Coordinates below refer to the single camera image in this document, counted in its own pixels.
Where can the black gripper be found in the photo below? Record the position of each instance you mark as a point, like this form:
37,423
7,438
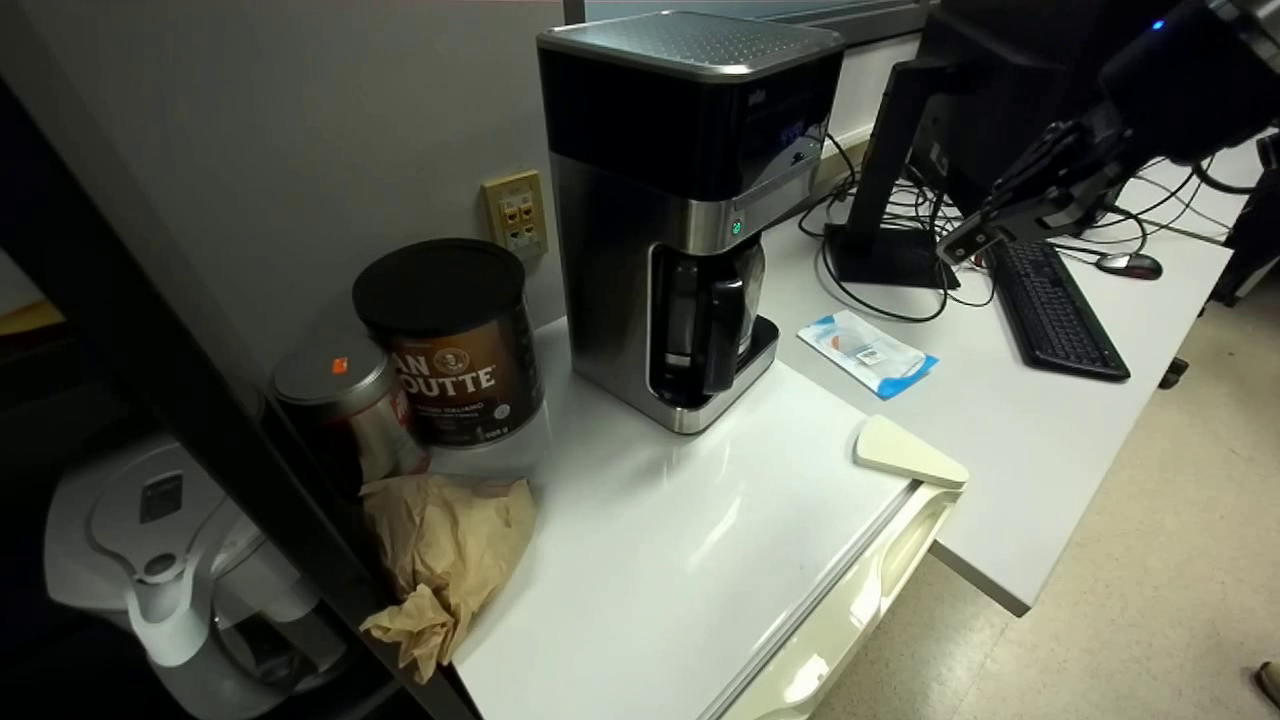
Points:
1193,75

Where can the black steel coffee machine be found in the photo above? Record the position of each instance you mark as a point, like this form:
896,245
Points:
667,133

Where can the brown coffee can black lid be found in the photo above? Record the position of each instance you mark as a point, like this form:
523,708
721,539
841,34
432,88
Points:
452,346

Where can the black computer mouse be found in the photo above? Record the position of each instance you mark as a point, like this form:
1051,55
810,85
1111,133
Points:
1130,265

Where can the black computer monitor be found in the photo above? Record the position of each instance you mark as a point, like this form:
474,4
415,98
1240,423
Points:
1013,66

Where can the black computer keyboard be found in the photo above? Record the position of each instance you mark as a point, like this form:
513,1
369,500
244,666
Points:
1052,313

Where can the black monitor stand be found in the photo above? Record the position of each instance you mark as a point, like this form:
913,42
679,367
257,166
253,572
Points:
881,241

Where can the blue white wipes packet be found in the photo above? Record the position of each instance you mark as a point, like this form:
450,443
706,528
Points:
864,355

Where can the crumpled brown paper bag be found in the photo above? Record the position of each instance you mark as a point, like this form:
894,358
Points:
446,555

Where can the glass jar metal lid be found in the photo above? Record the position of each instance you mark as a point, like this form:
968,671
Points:
343,403

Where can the white water filter pitcher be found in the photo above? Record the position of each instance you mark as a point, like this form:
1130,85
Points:
145,535

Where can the beige wall outlet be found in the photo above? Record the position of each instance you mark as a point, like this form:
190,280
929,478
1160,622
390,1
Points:
513,208

